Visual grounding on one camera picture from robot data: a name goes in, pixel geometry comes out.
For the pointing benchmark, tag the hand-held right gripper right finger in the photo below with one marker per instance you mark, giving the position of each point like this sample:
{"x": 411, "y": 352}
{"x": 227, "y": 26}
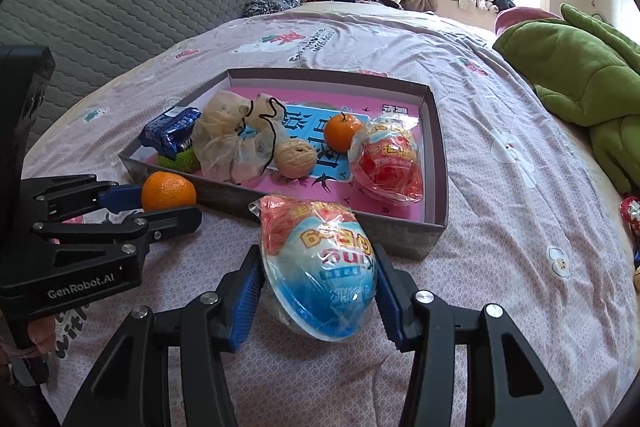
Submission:
{"x": 390, "y": 302}

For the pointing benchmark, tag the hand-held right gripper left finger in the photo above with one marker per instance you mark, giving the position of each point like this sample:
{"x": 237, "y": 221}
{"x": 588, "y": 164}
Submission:
{"x": 245, "y": 302}

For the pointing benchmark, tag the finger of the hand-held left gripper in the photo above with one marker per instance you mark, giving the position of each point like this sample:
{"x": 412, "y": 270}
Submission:
{"x": 122, "y": 197}
{"x": 170, "y": 219}

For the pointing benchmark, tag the orange mandarin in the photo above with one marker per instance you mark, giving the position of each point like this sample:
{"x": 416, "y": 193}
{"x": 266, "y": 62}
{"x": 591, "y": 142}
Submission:
{"x": 167, "y": 191}
{"x": 342, "y": 132}

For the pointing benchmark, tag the grey cardboard box tray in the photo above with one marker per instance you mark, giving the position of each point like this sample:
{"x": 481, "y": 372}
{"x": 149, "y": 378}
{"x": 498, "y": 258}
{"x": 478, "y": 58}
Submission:
{"x": 400, "y": 237}

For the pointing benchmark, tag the blue and white toy egg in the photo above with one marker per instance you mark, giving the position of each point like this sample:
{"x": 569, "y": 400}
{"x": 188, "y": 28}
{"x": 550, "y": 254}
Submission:
{"x": 320, "y": 277}

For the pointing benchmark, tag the blue snack packet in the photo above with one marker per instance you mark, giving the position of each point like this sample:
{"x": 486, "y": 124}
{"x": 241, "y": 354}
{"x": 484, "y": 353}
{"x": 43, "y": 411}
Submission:
{"x": 167, "y": 129}

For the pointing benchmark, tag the brown walnut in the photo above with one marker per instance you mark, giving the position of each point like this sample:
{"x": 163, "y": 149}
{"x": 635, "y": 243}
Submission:
{"x": 295, "y": 159}

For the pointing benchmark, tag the red toy egg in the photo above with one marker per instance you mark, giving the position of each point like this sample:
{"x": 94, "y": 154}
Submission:
{"x": 387, "y": 162}

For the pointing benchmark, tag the person's left hand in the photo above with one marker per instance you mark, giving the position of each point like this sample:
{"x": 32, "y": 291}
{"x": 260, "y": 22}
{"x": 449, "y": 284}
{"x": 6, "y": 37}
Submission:
{"x": 44, "y": 334}

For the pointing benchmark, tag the pink and blue book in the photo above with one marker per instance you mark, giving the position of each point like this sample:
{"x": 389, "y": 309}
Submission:
{"x": 299, "y": 118}

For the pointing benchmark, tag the grey quilted headboard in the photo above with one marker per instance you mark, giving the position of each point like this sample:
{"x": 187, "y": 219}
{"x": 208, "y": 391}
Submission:
{"x": 125, "y": 7}

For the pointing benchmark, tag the dark patterned cloth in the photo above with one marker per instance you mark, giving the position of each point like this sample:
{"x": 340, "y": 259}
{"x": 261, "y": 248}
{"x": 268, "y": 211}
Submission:
{"x": 270, "y": 7}

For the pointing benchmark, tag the red and white candy packet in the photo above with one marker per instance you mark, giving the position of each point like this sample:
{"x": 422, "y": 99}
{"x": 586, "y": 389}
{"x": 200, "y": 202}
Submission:
{"x": 631, "y": 214}

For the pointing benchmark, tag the green blanket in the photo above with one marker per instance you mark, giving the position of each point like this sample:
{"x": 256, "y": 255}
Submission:
{"x": 575, "y": 67}

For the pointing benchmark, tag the tan cloth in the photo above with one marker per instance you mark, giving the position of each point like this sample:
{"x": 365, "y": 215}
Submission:
{"x": 420, "y": 0}

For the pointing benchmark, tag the pink pillow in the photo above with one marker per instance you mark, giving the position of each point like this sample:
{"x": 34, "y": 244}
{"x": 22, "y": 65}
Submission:
{"x": 520, "y": 16}

